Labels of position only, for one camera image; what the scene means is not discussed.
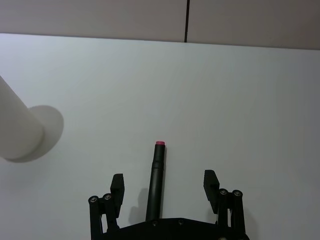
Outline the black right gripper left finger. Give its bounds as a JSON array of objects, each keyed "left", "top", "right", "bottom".
[{"left": 87, "top": 173, "right": 127, "bottom": 240}]

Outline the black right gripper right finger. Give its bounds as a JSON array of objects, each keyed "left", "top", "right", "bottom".
[{"left": 203, "top": 169, "right": 249, "bottom": 235}]

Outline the cream vacuum bottle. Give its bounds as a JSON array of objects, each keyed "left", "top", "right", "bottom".
[{"left": 0, "top": 74, "right": 65, "bottom": 164}]

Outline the black pen with pink tip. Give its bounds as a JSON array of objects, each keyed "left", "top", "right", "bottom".
[{"left": 145, "top": 140, "right": 166, "bottom": 222}]

